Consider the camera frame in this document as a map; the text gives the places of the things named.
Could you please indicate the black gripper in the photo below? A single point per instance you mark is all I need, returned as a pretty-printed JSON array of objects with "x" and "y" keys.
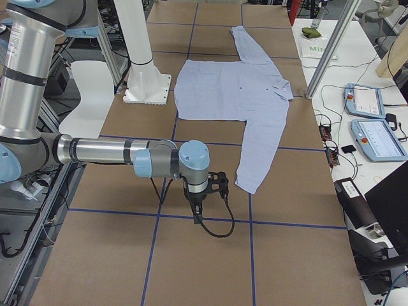
[{"x": 195, "y": 197}]

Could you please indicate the light blue striped shirt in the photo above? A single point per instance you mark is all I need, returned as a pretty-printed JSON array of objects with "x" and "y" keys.
[{"x": 251, "y": 90}]

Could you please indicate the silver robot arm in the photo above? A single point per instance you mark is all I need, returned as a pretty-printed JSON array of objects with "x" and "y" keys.
[{"x": 35, "y": 28}]

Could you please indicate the orange electronics board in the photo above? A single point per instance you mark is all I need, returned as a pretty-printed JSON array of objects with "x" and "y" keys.
[
  {"x": 325, "y": 132},
  {"x": 332, "y": 156}
]

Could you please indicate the black box device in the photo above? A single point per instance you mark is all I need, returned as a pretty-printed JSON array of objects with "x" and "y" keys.
[{"x": 354, "y": 203}]

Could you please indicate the near teach pendant tablet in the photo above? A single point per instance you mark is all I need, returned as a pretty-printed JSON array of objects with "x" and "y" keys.
[{"x": 377, "y": 141}]

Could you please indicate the teach pendant tablet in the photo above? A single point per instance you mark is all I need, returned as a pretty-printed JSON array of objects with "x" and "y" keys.
[
  {"x": 364, "y": 101},
  {"x": 377, "y": 141}
]

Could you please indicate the far teach pendant tablet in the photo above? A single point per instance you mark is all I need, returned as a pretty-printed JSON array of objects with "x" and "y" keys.
[{"x": 364, "y": 101}]

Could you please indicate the clear plastic bag green print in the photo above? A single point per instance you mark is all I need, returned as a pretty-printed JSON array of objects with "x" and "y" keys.
[{"x": 312, "y": 48}]

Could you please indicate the green folded cloth pouch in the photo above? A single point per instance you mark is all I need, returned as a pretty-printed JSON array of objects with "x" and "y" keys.
[{"x": 310, "y": 32}]

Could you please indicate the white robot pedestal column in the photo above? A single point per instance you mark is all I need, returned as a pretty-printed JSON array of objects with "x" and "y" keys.
[{"x": 145, "y": 83}]

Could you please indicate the aluminium frame post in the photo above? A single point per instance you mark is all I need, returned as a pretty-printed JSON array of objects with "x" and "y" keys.
[{"x": 336, "y": 37}]

